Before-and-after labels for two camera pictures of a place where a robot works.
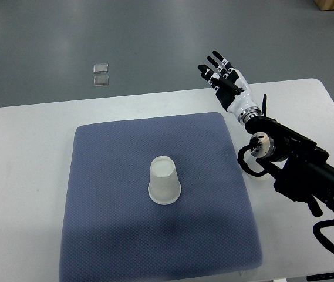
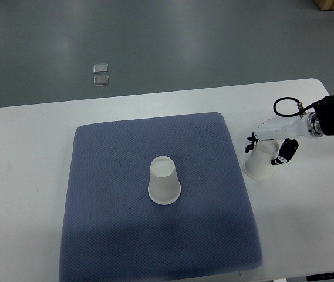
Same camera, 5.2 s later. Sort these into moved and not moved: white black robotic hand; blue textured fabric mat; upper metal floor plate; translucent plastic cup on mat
Moved: white black robotic hand
Not moved: upper metal floor plate; blue textured fabric mat; translucent plastic cup on mat
